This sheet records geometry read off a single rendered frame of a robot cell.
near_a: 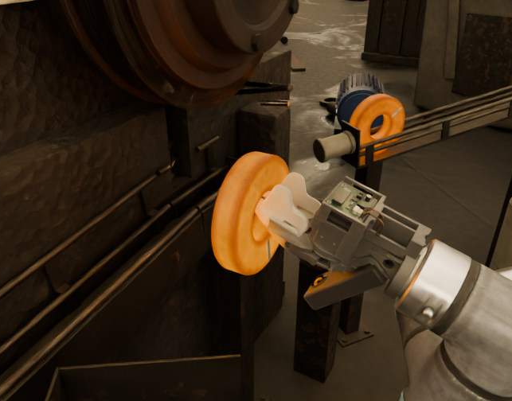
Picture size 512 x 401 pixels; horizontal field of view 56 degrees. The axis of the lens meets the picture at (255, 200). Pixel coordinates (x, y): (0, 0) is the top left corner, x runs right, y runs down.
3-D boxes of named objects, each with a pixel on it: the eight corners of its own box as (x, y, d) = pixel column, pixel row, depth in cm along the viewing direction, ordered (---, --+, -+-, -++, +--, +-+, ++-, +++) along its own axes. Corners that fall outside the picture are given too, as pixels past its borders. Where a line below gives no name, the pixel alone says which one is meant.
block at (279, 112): (235, 202, 116) (232, 107, 104) (252, 188, 122) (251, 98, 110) (274, 214, 111) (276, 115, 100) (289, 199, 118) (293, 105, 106)
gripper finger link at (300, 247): (283, 205, 58) (345, 241, 56) (279, 216, 59) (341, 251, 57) (263, 224, 55) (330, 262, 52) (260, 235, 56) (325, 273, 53)
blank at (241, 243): (201, 190, 52) (228, 196, 50) (267, 130, 63) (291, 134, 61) (217, 293, 60) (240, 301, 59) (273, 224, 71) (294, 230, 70)
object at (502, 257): (464, 352, 148) (508, 207, 122) (470, 327, 157) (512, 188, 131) (506, 367, 143) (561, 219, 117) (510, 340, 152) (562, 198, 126)
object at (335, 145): (312, 157, 121) (311, 136, 118) (342, 148, 124) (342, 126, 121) (325, 166, 116) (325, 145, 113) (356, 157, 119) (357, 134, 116)
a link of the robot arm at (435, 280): (439, 295, 58) (420, 348, 51) (401, 274, 59) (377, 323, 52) (476, 243, 52) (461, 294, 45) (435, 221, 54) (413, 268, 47)
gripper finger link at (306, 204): (269, 151, 59) (334, 185, 57) (258, 188, 63) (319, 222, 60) (256, 161, 57) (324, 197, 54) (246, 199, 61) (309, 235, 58)
